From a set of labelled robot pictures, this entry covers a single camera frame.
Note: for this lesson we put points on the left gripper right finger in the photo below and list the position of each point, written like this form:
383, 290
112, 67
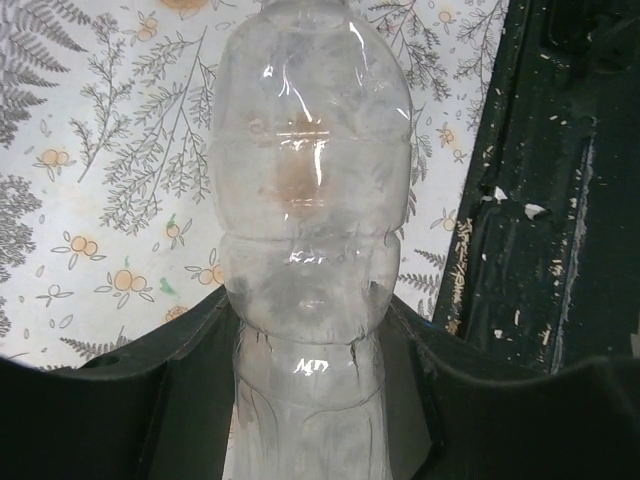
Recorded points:
456, 412

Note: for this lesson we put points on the clear bottle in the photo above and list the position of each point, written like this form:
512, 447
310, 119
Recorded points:
311, 159

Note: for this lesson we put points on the floral tablecloth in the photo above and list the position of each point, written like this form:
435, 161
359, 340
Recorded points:
107, 225

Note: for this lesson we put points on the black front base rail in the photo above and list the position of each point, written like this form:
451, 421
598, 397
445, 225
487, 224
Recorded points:
543, 267

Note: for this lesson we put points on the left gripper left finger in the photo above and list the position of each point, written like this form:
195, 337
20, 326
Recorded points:
157, 408

